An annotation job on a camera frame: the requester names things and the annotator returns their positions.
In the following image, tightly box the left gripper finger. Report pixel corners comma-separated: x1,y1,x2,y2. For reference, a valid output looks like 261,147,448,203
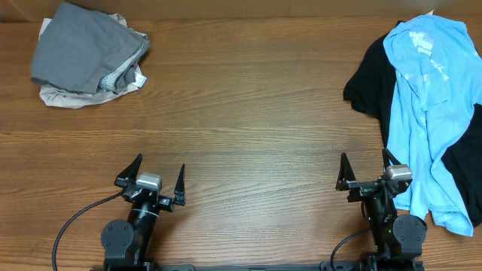
174,163,185,199
117,154,142,180

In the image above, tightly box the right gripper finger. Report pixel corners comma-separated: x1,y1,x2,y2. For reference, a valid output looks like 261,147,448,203
337,152,356,181
382,148,401,168

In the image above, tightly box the light blue t-shirt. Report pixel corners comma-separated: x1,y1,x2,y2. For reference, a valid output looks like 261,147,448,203
383,14,481,236

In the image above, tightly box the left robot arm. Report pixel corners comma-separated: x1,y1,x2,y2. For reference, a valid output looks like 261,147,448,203
101,154,186,270

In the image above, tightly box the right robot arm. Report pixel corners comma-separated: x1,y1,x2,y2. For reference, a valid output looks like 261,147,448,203
330,148,428,271

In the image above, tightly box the black t-shirt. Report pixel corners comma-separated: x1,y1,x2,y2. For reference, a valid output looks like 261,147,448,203
343,36,481,227

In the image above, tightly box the folded grey garment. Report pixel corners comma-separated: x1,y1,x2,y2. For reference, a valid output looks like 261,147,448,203
30,1,151,95

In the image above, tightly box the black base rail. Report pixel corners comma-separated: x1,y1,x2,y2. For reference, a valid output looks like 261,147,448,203
90,260,426,271

